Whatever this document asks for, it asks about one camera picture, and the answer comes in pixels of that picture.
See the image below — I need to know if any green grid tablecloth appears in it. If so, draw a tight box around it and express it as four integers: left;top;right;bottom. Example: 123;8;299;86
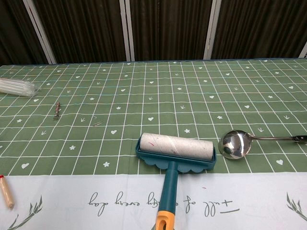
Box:
0;58;307;230

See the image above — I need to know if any teal lint roller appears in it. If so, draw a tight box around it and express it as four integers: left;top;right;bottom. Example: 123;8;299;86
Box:
135;132;217;230

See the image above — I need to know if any dark folding screen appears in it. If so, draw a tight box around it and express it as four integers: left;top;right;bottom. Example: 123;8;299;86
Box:
0;0;307;66

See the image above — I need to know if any stainless steel ladle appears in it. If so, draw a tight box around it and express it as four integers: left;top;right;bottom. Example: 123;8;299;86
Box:
218;129;307;160

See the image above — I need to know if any clear plastic straw pack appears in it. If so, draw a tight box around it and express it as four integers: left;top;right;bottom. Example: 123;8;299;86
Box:
0;77;43;98

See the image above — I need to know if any wooden handle with red band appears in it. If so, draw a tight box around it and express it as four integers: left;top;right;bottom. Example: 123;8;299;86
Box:
0;174;15;209

